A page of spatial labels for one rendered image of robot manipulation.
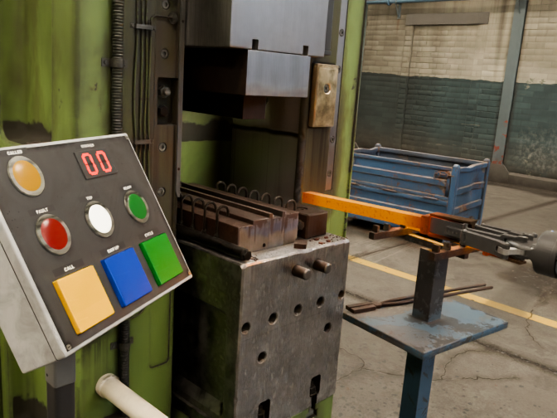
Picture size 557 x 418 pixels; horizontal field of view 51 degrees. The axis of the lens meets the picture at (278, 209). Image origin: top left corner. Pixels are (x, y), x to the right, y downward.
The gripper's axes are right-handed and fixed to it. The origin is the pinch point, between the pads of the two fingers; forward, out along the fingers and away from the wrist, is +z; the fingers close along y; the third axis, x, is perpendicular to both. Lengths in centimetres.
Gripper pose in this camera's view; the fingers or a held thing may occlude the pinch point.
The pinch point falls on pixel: (450, 227)
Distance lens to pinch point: 112.4
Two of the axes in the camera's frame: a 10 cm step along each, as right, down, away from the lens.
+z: -7.1, -2.1, 6.7
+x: 0.8, -9.7, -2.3
